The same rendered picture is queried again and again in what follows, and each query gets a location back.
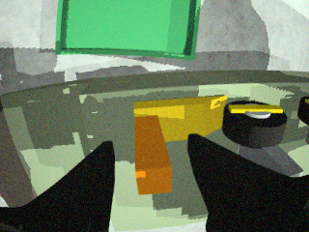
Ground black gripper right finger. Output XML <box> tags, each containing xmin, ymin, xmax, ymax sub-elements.
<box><xmin>188</xmin><ymin>132</ymin><xmax>309</xmax><ymax>232</ymax></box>

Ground pale green ramp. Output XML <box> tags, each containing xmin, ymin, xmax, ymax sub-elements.
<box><xmin>0</xmin><ymin>70</ymin><xmax>309</xmax><ymax>231</ymax></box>

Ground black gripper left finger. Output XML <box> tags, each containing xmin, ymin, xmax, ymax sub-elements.
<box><xmin>0</xmin><ymin>140</ymin><xmax>116</xmax><ymax>232</ymax></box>

